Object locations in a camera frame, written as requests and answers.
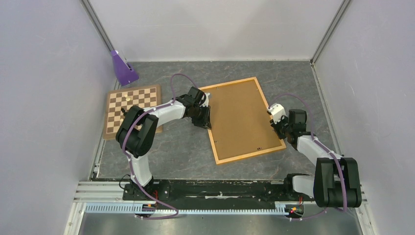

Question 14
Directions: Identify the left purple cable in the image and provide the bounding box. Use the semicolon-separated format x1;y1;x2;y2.
121;73;199;221

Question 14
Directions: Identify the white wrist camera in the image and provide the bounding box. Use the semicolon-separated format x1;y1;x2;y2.
267;103;286;124
201;93;210;107

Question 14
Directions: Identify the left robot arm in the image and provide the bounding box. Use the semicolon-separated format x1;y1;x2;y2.
115;87;211;200

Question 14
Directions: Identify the wooden chessboard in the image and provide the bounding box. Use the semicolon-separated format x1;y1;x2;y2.
102;84;162;141

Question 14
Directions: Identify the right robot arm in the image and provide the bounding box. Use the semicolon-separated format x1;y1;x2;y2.
267;104;362;209

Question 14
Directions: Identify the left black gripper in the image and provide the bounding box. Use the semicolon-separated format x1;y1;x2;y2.
191;105;211;130

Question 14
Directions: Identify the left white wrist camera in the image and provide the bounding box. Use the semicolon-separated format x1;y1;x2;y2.
201;93;210;107

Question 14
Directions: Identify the wooden picture frame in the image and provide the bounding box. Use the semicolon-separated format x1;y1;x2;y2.
198;76;287;165

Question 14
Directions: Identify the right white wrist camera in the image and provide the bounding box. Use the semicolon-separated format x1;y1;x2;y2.
267;103;286;124

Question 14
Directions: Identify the purple plastic stand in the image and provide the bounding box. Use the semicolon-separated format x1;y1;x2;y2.
111;50;139;86

